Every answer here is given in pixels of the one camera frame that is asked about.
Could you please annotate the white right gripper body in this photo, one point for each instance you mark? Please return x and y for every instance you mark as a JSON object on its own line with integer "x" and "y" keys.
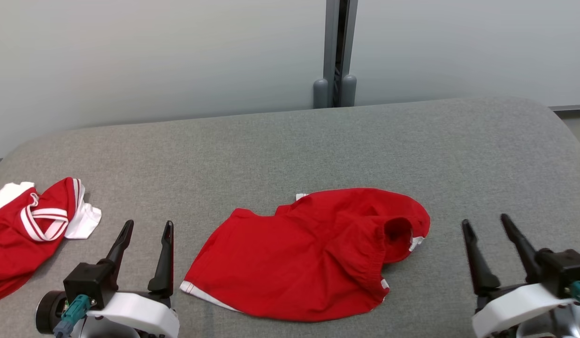
{"x": 506, "y": 305}

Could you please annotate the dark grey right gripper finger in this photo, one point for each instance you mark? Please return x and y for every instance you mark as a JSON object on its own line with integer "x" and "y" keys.
{"x": 520, "y": 244}
{"x": 480, "y": 263}

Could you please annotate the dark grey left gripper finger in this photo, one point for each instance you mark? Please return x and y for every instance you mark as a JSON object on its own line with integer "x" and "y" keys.
{"x": 164, "y": 263}
{"x": 123, "y": 244}

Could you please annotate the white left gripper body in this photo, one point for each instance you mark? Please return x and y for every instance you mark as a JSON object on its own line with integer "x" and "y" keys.
{"x": 144, "y": 314}

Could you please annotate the red jersey with white sleeves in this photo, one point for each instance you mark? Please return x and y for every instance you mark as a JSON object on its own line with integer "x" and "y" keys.
{"x": 13, "y": 244}

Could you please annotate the red shorts with white trim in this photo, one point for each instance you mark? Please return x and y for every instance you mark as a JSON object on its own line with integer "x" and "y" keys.
{"x": 294, "y": 263}

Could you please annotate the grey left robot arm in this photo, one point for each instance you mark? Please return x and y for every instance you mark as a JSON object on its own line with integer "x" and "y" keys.
{"x": 102, "y": 331}

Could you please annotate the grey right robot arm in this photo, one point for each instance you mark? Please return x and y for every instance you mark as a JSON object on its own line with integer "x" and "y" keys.
{"x": 557, "y": 324}

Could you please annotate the black round left wrist cap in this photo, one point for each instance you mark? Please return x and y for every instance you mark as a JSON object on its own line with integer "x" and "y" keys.
{"x": 46, "y": 312}

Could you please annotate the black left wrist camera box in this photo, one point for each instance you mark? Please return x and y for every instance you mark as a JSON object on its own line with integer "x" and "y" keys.
{"x": 90, "y": 281}

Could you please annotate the grey partition base rail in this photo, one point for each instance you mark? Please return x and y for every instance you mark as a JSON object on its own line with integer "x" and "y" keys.
{"x": 571, "y": 108}

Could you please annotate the grey metal partition post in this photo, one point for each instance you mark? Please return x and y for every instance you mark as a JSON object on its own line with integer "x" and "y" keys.
{"x": 331, "y": 47}

